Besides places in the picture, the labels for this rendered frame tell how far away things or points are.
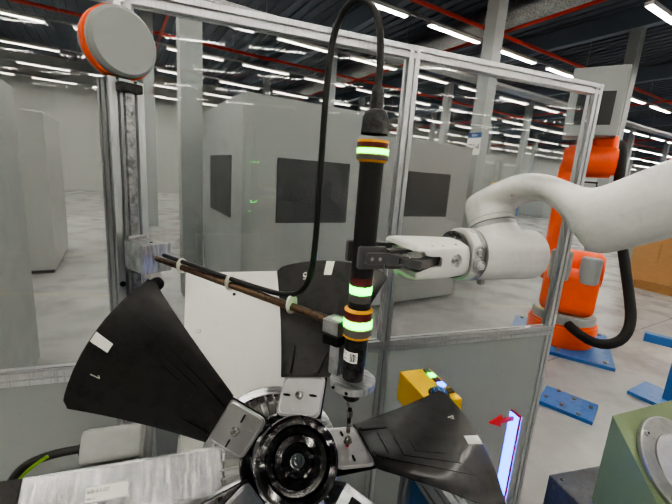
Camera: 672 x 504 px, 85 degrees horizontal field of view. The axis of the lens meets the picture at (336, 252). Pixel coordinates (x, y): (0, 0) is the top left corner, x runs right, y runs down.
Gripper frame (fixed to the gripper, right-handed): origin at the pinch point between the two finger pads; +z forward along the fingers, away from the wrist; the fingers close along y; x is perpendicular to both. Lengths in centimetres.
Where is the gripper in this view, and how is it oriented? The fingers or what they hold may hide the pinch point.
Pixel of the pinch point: (364, 254)
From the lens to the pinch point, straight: 53.3
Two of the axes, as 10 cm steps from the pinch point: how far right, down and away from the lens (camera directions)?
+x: 0.7, -9.8, -2.0
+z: -9.4, 0.0, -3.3
